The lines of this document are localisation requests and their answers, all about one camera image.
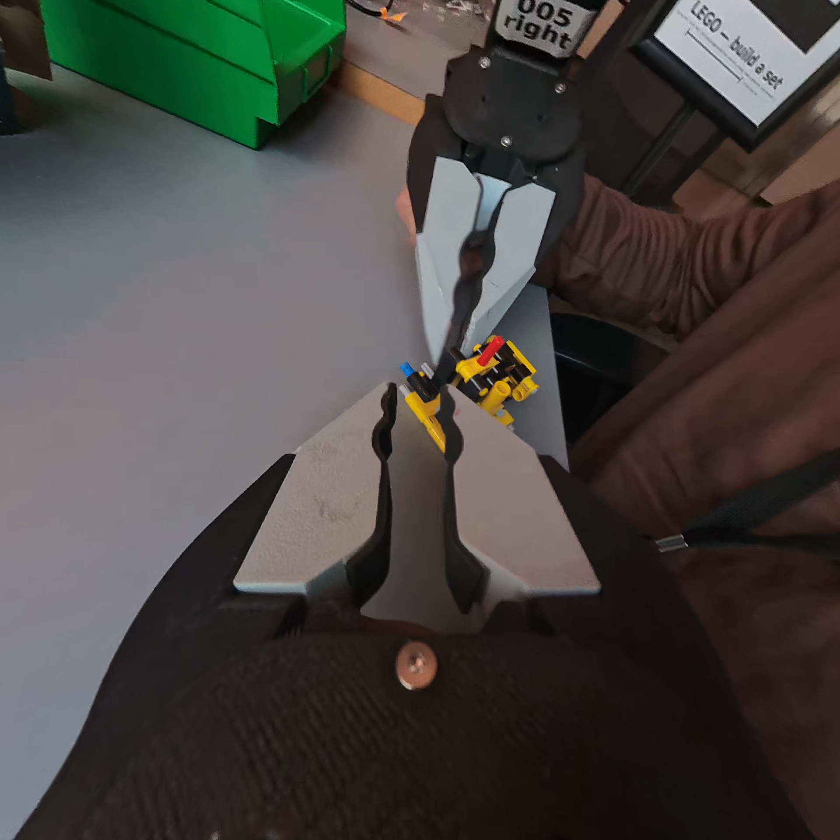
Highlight person's right hand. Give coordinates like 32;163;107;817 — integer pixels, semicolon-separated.
395;187;421;247

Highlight black sign stand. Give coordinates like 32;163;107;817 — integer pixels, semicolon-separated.
620;98;729;198

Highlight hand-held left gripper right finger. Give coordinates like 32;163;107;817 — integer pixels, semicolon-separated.
438;386;602;614

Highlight cardboard box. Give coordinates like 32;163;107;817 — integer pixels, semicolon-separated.
761;131;840;206

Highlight yellow lego bulldozer model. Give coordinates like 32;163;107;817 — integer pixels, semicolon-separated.
399;336;540;454

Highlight person's right forearm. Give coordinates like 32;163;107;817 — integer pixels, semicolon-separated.
532;174;840;342

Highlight person in brown shirt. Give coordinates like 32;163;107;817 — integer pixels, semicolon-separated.
567;217;840;840

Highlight green plastic bin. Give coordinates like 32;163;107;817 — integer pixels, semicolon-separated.
39;0;347;151

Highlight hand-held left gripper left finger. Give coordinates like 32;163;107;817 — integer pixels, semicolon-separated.
233;382;399;608

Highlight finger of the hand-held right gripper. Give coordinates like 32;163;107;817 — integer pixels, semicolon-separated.
415;156;483;368
446;174;559;388

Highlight black strap with metal clip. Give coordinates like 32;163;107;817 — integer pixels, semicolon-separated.
656;449;840;553

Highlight framed white sign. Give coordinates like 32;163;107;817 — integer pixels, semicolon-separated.
630;0;840;152

